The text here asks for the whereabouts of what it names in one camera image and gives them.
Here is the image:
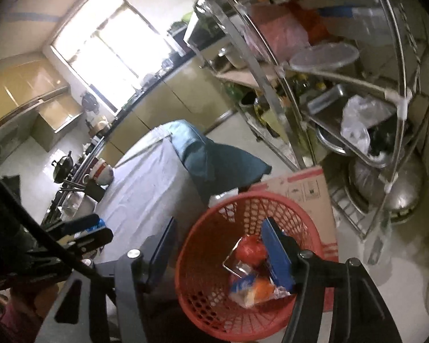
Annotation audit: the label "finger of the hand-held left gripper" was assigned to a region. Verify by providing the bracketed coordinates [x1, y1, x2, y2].
[59, 229, 114, 254]
[39, 214, 106, 238]

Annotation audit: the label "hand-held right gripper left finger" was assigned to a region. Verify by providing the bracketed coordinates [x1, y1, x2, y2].
[34, 216, 179, 343]

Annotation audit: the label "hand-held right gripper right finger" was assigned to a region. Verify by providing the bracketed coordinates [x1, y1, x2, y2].
[261, 218, 403, 343]

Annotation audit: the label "red plastic bag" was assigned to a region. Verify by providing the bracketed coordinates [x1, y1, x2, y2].
[236, 238, 269, 267]

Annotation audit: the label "orange wrapper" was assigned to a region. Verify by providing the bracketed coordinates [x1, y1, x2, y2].
[252, 279, 277, 302]

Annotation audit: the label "red plastic basket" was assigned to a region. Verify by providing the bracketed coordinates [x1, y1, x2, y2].
[175, 191, 327, 343]

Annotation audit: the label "small blue box white flap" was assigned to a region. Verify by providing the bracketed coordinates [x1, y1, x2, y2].
[229, 275, 258, 307]

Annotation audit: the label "black cup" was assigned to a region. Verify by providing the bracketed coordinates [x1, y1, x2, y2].
[86, 179, 108, 202]

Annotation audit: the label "red and white bowl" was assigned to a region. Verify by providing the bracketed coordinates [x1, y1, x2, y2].
[91, 166, 114, 186]
[90, 157, 110, 174]

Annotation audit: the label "black wok with lid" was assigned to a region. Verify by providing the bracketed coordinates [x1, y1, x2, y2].
[51, 152, 74, 183]

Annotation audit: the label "grey tablecloth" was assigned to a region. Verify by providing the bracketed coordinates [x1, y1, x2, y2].
[93, 125, 215, 263]

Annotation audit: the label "cardboard box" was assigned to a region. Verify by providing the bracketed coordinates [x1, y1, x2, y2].
[248, 166, 338, 311]

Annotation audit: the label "blue cloth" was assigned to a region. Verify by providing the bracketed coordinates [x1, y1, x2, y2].
[164, 119, 272, 183]

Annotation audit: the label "small round fan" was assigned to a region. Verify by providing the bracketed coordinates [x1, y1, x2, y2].
[80, 92, 99, 113]

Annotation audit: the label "beige base cabinets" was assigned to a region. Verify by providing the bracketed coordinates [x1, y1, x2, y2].
[100, 57, 237, 165]

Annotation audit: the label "white plastic bag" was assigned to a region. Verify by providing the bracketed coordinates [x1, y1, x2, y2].
[341, 95, 396, 154]

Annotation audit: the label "steel tray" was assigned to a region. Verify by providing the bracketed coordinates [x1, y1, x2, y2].
[307, 84, 397, 167]

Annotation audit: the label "metal storage rack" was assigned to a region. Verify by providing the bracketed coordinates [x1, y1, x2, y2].
[193, 0, 429, 240]

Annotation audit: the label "window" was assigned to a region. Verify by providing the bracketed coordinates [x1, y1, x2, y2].
[52, 0, 181, 111]

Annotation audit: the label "cream cooking pot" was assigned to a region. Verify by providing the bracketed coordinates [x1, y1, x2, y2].
[222, 47, 251, 70]

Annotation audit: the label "clear round plastic container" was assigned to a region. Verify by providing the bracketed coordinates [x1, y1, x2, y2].
[289, 43, 360, 74]

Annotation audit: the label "pink plastic bag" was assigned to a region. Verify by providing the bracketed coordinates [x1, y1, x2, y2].
[250, 2, 329, 61]

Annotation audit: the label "microwave oven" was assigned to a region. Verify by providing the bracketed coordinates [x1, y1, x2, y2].
[184, 18, 229, 47]

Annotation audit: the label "clear plastic storage box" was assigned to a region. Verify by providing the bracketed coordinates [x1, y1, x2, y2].
[325, 3, 415, 43]

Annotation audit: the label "black cable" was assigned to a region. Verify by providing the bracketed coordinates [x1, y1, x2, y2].
[0, 166, 117, 306]

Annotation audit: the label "small beige wall cabinet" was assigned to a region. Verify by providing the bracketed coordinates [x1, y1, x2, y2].
[32, 95, 84, 151]

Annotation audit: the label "large beige wall cabinet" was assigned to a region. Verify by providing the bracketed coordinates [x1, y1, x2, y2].
[0, 61, 70, 140]

